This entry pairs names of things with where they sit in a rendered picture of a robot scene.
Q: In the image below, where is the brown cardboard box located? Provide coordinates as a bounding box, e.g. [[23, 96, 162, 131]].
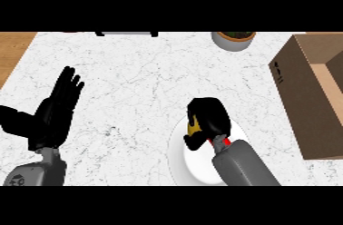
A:
[[268, 34, 343, 161]]

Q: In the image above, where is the white plate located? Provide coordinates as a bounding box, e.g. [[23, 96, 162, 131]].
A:
[[168, 112, 252, 186]]

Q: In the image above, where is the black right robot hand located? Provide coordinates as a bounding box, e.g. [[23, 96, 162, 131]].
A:
[[182, 97, 234, 152]]

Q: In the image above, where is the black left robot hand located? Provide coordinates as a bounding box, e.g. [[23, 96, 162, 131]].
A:
[[0, 65, 86, 152]]

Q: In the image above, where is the grey appliance with black feet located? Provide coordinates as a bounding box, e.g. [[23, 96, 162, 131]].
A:
[[94, 32, 160, 38]]

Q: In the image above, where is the white potted plant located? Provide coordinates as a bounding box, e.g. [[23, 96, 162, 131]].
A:
[[211, 32, 258, 53]]

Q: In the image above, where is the yellow lemon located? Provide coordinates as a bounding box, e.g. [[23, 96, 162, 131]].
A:
[[187, 121, 206, 137]]

